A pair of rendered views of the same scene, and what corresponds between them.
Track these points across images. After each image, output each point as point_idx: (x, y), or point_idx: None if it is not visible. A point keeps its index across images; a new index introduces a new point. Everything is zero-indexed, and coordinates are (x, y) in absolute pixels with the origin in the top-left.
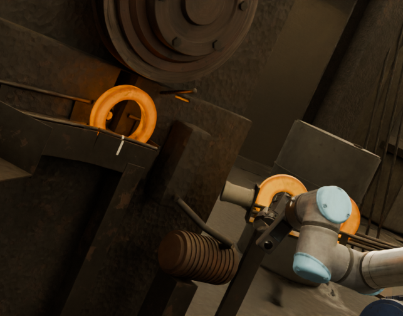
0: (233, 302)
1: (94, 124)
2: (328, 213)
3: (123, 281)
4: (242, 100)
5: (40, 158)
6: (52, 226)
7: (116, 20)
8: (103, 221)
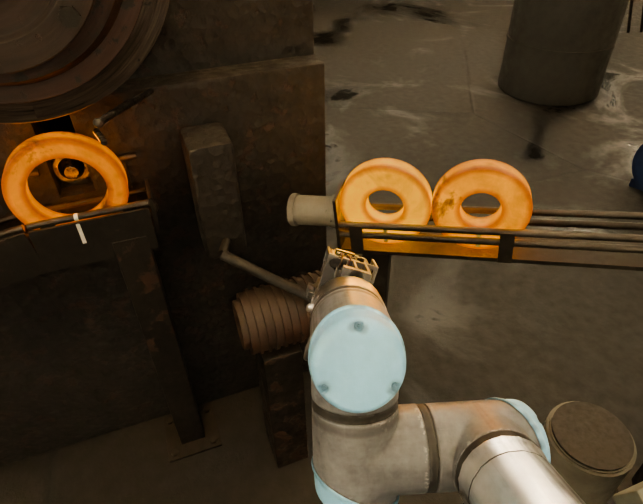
0: None
1: (20, 220)
2: (335, 403)
3: None
4: (298, 30)
5: None
6: (107, 316)
7: None
8: (138, 313)
